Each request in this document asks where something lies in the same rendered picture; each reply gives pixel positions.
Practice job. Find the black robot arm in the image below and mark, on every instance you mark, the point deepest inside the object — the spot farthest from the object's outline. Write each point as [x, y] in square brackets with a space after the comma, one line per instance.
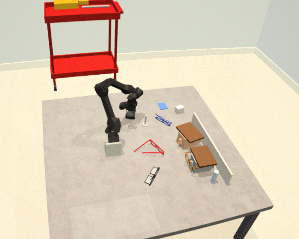
[113, 123]

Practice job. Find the blue flat rectangular tag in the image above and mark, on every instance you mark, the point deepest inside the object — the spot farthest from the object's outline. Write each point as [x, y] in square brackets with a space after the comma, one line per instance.
[162, 106]

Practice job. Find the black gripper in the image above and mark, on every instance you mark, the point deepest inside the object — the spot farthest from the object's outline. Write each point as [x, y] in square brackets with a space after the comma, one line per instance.
[131, 111]

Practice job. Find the cream flat panel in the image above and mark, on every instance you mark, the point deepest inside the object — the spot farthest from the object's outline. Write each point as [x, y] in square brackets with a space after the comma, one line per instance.
[223, 168]

